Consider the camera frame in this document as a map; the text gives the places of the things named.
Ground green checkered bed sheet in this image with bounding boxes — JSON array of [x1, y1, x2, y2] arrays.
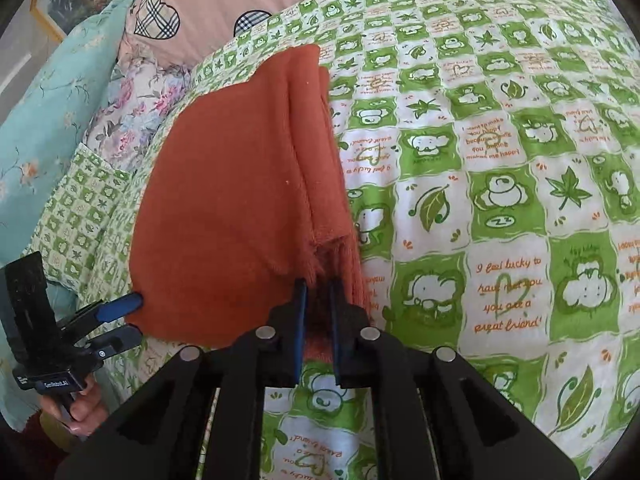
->
[[25, 0, 640, 480]]

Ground teal floral quilt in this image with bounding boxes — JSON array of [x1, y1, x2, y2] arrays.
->
[[0, 0, 136, 433]]

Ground floral pillow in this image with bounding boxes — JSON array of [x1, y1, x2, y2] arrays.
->
[[82, 55, 201, 176]]

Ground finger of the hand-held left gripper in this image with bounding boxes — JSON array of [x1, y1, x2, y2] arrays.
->
[[57, 292, 145, 337], [75, 325, 143, 362]]

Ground person's left hand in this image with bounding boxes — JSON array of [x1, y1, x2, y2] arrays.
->
[[40, 379, 109, 436]]

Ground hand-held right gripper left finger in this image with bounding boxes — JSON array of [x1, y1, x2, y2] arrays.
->
[[52, 277, 308, 480]]

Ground orange knitted sweater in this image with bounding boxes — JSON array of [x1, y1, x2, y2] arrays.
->
[[125, 44, 373, 361]]

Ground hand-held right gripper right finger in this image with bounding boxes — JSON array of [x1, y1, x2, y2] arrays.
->
[[327, 277, 583, 480]]

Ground pink quilt with plaid hearts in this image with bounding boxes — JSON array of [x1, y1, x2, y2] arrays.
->
[[122, 0, 566, 68]]

